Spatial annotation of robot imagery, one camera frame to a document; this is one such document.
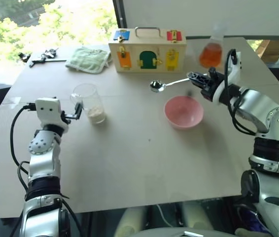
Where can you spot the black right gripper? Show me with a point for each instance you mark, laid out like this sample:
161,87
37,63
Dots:
212,86

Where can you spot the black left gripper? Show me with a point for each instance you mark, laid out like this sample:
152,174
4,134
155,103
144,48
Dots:
65,118

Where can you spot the clear glass mug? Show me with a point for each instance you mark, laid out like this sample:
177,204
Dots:
90,98

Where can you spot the shiny metal spoon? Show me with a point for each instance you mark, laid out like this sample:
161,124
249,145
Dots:
156,86

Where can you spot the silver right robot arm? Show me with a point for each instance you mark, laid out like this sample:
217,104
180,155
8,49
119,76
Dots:
255,105

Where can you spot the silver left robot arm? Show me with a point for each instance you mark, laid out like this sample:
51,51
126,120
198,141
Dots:
41,146

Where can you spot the pale oatmeal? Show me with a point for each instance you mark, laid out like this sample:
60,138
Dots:
95,114

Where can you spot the pink bowl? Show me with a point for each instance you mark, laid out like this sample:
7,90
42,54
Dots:
183,112

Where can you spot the glass flask with orange liquid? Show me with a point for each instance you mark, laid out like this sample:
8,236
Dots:
211,55

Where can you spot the green folded cloth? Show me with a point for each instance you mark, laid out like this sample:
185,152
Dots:
87,59

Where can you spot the wooden lock box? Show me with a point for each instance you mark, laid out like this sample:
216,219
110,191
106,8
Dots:
149,49

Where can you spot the small black object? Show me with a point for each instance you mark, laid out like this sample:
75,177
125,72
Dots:
24,56

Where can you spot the beige rounded shape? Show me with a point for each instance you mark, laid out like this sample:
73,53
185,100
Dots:
133,219
196,214

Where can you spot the purple dark cloth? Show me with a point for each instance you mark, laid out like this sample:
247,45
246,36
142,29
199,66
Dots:
253,221

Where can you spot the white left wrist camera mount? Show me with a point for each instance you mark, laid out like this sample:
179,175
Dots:
47,108

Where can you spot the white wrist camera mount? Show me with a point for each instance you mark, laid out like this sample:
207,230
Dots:
47,108
236,69

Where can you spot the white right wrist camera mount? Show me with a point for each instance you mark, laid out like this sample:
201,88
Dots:
236,69

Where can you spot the dark window frame post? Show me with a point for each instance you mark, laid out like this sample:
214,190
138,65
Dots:
119,14

